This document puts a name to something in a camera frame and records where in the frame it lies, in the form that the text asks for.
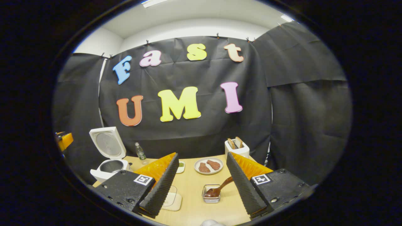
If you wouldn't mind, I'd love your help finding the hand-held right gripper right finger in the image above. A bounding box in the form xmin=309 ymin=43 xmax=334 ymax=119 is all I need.
xmin=226 ymin=152 xmax=311 ymax=219

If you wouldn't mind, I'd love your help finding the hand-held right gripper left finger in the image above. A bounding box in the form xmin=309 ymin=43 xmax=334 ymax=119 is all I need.
xmin=94 ymin=153 xmax=179 ymax=219

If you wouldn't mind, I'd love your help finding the dark wooden spoon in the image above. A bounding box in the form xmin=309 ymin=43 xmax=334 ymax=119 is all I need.
xmin=204 ymin=176 xmax=234 ymax=198

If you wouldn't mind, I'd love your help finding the clear square chopstick holder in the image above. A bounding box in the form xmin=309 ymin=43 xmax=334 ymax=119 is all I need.
xmin=202 ymin=184 xmax=221 ymax=204

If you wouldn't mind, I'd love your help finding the white rice cooker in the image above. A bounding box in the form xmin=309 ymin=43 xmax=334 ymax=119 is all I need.
xmin=89 ymin=126 xmax=131 ymax=183

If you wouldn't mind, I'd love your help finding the cream square tray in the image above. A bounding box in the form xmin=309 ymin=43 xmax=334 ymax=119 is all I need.
xmin=162 ymin=185 xmax=182 ymax=211

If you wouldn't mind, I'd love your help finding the white toaster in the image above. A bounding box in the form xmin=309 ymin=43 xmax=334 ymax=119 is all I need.
xmin=225 ymin=139 xmax=250 ymax=159

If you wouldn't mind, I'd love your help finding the clear plastic water bottle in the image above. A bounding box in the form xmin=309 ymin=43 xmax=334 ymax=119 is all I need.
xmin=135 ymin=142 xmax=148 ymax=165

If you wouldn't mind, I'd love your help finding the round white plate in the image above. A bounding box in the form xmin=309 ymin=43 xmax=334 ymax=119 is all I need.
xmin=194 ymin=157 xmax=224 ymax=175

